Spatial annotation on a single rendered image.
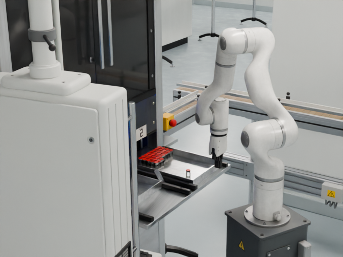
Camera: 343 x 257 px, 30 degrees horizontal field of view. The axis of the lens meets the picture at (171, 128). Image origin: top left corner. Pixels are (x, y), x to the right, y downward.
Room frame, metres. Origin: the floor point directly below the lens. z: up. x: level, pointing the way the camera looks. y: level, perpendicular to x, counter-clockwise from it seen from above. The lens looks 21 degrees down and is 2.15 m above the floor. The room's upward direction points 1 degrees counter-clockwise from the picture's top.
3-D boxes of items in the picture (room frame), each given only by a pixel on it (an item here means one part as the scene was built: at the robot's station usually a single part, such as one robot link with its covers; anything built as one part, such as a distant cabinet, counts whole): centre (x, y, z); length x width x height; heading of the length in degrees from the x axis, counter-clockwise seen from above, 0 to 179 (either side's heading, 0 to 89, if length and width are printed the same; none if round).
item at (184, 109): (3.43, -0.01, 0.92); 0.69 x 0.16 x 0.16; 147
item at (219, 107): (2.73, -0.21, 1.17); 0.09 x 0.08 x 0.13; 114
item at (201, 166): (2.77, -0.02, 0.90); 0.34 x 0.26 x 0.04; 56
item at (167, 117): (3.11, 0.03, 1.00); 0.08 x 0.07 x 0.07; 57
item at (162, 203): (2.66, 0.11, 0.87); 0.70 x 0.48 x 0.02; 147
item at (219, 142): (2.73, -0.22, 1.03); 0.10 x 0.08 x 0.11; 147
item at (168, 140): (3.15, 0.06, 0.87); 0.14 x 0.13 x 0.02; 57
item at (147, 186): (2.55, 0.26, 0.90); 0.34 x 0.26 x 0.04; 57
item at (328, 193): (3.25, -0.91, 0.50); 0.12 x 0.05 x 0.09; 57
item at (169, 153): (2.82, 0.05, 0.90); 0.18 x 0.02 x 0.05; 146
